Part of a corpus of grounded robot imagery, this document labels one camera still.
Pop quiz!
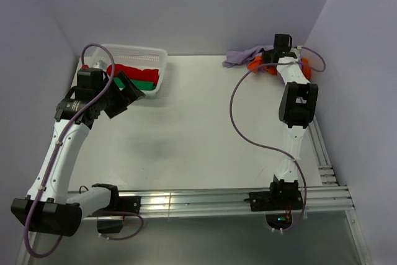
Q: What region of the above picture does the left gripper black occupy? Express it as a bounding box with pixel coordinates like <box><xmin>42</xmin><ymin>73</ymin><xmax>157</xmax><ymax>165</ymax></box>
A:
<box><xmin>95</xmin><ymin>71</ymin><xmax>145</xmax><ymax>119</ymax></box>

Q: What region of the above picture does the aluminium rail frame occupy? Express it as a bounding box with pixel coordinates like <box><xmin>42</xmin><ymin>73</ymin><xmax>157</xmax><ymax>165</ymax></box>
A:
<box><xmin>15</xmin><ymin>119</ymin><xmax>373</xmax><ymax>265</ymax></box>

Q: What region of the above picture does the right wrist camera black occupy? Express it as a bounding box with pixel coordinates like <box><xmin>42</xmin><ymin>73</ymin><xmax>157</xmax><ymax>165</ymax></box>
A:
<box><xmin>274</xmin><ymin>34</ymin><xmax>293</xmax><ymax>52</ymax></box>

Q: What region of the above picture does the orange t shirt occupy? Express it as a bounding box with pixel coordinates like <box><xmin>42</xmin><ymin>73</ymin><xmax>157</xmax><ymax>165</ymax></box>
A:
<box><xmin>247</xmin><ymin>55</ymin><xmax>313</xmax><ymax>79</ymax></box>

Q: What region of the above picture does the lilac t shirt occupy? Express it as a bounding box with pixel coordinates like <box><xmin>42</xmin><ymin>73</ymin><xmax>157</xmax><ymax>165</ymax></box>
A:
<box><xmin>222</xmin><ymin>45</ymin><xmax>273</xmax><ymax>68</ymax></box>

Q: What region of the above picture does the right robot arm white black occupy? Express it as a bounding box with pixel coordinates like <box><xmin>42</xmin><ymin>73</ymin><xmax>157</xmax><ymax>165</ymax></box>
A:
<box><xmin>262</xmin><ymin>49</ymin><xmax>319</xmax><ymax>209</ymax></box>

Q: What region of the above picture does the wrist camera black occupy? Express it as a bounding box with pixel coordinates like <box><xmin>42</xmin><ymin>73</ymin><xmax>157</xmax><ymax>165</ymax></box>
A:
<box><xmin>77</xmin><ymin>68</ymin><xmax>107</xmax><ymax>92</ymax></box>
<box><xmin>274</xmin><ymin>34</ymin><xmax>293</xmax><ymax>52</ymax></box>

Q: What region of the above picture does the red rolled t shirt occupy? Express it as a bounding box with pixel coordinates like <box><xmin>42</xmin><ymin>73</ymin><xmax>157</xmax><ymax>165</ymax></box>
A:
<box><xmin>115</xmin><ymin>64</ymin><xmax>159</xmax><ymax>85</ymax></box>

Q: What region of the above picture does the green rolled t shirt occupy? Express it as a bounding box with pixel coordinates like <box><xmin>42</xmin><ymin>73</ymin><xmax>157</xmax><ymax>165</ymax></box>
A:
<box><xmin>114</xmin><ymin>78</ymin><xmax>156</xmax><ymax>91</ymax></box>

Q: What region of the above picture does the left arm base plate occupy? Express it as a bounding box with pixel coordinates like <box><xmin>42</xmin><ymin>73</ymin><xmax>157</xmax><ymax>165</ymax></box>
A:
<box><xmin>118</xmin><ymin>195</ymin><xmax>141</xmax><ymax>214</ymax></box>

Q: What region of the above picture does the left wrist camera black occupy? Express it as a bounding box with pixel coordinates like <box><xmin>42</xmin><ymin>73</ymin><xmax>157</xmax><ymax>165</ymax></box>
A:
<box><xmin>77</xmin><ymin>68</ymin><xmax>107</xmax><ymax>92</ymax></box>

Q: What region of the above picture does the white plastic basket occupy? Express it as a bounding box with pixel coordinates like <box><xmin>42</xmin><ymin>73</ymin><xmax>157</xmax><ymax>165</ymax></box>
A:
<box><xmin>104</xmin><ymin>44</ymin><xmax>167</xmax><ymax>98</ymax></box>

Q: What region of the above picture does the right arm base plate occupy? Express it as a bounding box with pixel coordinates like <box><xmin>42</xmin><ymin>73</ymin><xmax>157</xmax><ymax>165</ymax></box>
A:
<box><xmin>244</xmin><ymin>191</ymin><xmax>303</xmax><ymax>212</ymax></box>

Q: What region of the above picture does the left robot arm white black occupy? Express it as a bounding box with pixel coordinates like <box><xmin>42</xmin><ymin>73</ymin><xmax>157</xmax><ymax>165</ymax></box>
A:
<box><xmin>11</xmin><ymin>68</ymin><xmax>145</xmax><ymax>236</ymax></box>

